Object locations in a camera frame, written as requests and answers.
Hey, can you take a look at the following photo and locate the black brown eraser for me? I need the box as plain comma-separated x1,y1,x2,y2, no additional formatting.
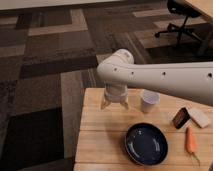
172,107,190,129

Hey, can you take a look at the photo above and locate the black office chair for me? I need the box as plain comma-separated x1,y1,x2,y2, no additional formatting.
154,0,203,46

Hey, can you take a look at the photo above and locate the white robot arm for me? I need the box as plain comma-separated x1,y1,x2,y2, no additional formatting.
97,49,213,107

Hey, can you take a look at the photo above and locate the dark blue plate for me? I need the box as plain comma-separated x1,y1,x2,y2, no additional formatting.
124,123,168,166

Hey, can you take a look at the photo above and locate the orange carrot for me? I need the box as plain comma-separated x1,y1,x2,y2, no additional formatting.
185,127,200,162

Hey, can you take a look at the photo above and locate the white paper cup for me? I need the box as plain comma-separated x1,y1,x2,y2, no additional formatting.
140,90,160,113

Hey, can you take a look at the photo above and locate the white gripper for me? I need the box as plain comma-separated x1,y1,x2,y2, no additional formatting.
101,84,129,110

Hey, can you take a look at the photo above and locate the wooden desk corner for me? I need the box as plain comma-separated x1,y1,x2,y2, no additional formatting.
185,0,213,21

